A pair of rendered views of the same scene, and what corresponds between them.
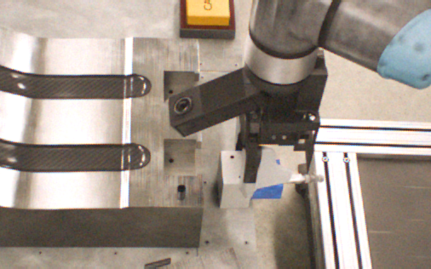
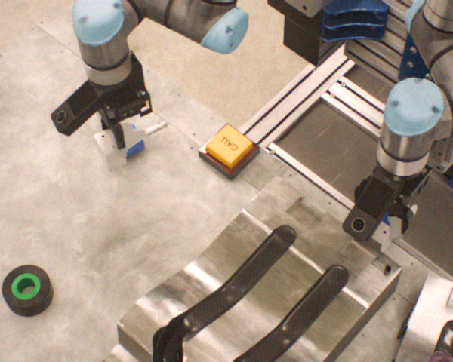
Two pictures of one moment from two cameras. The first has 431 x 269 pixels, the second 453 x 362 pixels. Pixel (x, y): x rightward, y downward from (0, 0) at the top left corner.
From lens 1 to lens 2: 0.83 m
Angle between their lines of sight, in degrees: 22
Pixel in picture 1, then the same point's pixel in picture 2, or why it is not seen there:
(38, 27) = (149, 253)
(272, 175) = not seen: hidden behind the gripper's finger
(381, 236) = (338, 181)
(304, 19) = (441, 130)
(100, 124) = (296, 276)
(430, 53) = not seen: outside the picture
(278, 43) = (423, 151)
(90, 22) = (172, 220)
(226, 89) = (377, 194)
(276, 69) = (420, 164)
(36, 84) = (231, 288)
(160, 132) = (331, 249)
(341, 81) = not seen: hidden behind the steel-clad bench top
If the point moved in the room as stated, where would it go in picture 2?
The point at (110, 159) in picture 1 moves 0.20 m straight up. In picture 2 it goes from (325, 289) to (336, 230)
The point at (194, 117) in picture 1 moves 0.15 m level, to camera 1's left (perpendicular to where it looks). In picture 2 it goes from (374, 225) to (300, 285)
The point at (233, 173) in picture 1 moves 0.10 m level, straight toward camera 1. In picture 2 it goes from (379, 233) to (421, 276)
